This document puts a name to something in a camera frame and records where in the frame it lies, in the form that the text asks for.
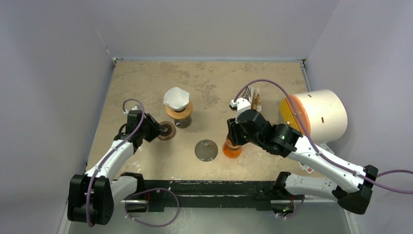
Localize brown wooden round coaster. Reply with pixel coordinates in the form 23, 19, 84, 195
157, 121, 176, 141

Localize amber glass carafe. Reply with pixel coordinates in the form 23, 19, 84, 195
223, 138, 242, 158

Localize wooden ring dripper stand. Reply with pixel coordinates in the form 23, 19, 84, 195
165, 101, 193, 129

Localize white paper coffee filter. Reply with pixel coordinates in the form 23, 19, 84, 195
163, 87, 190, 111

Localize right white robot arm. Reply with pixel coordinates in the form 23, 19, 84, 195
226, 110, 378, 215

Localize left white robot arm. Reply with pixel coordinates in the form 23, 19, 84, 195
67, 110, 166, 226

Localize orange filter paper box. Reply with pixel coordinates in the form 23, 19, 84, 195
242, 86, 262, 112

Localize dark ribbed glass cone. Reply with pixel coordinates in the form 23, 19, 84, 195
194, 139, 218, 162

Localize white cylinder drum orange lid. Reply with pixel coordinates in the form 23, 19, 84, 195
279, 90, 348, 145

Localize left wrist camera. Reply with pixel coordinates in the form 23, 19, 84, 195
131, 105, 142, 111

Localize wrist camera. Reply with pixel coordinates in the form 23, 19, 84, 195
131, 105, 142, 111
229, 97, 251, 123

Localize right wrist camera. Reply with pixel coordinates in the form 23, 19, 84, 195
229, 97, 251, 123

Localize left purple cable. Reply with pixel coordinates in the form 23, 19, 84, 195
85, 98, 146, 227

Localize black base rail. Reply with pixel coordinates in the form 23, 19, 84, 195
126, 179, 304, 214

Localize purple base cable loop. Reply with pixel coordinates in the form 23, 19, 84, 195
125, 188, 180, 228

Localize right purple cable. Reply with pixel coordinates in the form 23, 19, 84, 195
233, 79, 413, 195

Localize aluminium frame rail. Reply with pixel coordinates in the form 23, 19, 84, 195
56, 180, 359, 234

